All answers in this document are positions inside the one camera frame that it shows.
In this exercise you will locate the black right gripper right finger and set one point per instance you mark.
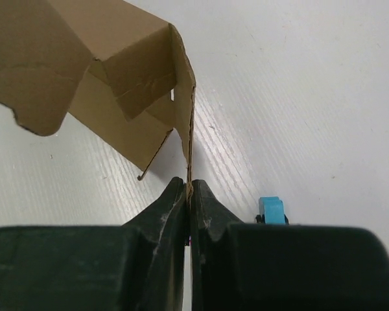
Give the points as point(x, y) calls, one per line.
point(246, 266)

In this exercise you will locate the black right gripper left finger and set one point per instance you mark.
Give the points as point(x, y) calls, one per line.
point(135, 266)

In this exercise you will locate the brown cardboard paper box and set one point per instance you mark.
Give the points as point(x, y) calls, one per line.
point(120, 70)

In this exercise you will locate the small blue toy car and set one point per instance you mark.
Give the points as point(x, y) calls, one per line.
point(271, 211)

